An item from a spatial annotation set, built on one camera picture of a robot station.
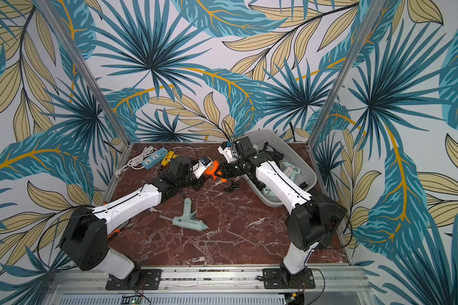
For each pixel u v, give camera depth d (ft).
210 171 2.66
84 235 1.40
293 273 2.03
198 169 2.40
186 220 2.79
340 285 2.41
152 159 3.52
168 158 3.59
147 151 3.70
